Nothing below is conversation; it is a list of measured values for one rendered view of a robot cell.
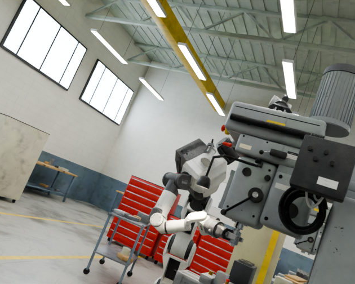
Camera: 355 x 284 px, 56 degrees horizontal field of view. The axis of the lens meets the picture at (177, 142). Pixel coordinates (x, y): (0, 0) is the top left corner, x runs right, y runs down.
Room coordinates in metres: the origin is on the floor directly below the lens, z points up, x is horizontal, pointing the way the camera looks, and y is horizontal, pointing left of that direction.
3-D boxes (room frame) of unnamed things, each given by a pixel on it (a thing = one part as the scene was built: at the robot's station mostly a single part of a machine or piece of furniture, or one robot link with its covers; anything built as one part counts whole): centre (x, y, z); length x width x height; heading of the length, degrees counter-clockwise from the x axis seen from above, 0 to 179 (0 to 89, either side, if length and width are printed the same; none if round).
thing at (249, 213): (1.68, -0.44, 1.47); 0.21 x 0.19 x 0.32; 154
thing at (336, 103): (1.57, -0.66, 2.05); 0.20 x 0.20 x 0.32
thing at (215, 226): (1.75, -0.38, 1.23); 0.13 x 0.12 x 0.10; 129
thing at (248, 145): (1.66, -0.48, 1.68); 0.34 x 0.24 x 0.10; 64
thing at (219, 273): (1.71, -0.45, 1.02); 0.06 x 0.05 x 0.06; 153
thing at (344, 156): (1.25, -0.56, 1.62); 0.20 x 0.09 x 0.21; 64
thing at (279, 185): (1.59, -0.61, 1.47); 0.24 x 0.19 x 0.26; 154
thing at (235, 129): (1.67, -0.45, 1.81); 0.47 x 0.26 x 0.16; 64
